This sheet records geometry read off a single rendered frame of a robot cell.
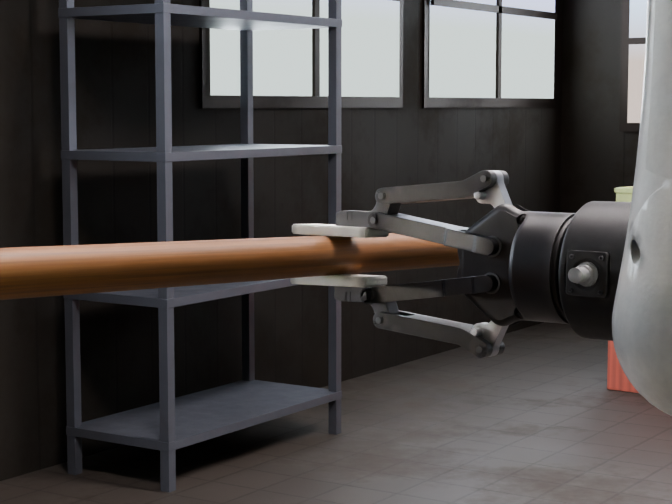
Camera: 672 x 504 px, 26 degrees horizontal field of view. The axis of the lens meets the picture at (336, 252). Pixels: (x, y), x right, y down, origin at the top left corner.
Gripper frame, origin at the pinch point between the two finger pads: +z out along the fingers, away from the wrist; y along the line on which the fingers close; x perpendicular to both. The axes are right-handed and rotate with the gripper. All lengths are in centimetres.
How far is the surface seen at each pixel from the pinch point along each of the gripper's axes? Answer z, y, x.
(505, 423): 216, 90, 412
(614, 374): 210, 78, 499
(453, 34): 321, -78, 537
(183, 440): 253, 81, 265
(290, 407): 256, 78, 326
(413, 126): 321, -31, 503
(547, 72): 327, -67, 649
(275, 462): 250, 95, 310
